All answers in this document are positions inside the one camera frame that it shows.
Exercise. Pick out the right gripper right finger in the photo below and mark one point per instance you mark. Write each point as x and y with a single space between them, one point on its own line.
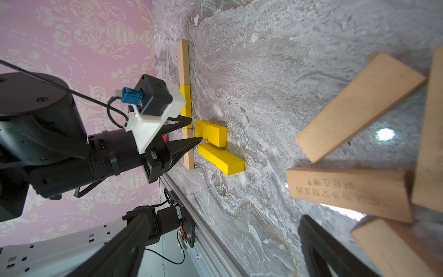
323 253

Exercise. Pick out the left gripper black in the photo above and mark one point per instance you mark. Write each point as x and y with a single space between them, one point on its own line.
160 156

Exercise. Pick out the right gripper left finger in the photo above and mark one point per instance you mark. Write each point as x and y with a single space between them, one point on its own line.
120 257

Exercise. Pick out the yellow block diagonal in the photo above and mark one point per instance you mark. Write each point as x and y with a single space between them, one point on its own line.
186 92

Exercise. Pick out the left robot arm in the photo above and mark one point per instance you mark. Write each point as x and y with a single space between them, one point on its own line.
44 144

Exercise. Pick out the yellow block upper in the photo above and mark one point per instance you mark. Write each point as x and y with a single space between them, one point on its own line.
211 133

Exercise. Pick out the yellow block lower right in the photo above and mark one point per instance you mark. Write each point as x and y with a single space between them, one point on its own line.
222 159

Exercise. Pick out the natural block right cluster bottom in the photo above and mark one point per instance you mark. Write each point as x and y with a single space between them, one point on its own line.
394 250

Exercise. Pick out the natural block right cluster horizontal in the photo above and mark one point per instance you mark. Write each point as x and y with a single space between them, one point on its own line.
380 193

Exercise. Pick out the natural block right cluster middle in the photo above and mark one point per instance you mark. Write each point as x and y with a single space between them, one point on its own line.
428 183

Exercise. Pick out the natural block right cluster top-left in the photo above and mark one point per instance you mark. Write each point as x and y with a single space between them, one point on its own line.
375 91

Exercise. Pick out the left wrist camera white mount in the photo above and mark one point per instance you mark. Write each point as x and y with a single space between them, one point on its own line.
154 101

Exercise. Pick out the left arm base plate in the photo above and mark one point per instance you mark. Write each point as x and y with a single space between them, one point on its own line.
165 217

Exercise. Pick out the aluminium front rail frame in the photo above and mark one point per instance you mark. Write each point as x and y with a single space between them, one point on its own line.
167 240

